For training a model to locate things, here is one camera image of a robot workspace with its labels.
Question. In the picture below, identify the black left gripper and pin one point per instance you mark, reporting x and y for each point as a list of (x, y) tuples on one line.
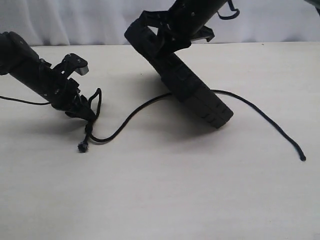
[(63, 94)]

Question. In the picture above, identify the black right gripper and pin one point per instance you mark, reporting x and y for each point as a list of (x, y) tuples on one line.
[(176, 27)]

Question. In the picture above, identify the black plastic carrying case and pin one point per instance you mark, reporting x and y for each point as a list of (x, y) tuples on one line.
[(179, 79)]

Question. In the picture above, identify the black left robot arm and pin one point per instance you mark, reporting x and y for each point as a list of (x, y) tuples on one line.
[(20, 61)]

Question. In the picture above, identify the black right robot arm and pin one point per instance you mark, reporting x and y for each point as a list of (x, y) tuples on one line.
[(205, 10)]

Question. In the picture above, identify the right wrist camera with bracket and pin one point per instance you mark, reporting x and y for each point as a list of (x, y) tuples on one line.
[(205, 33)]

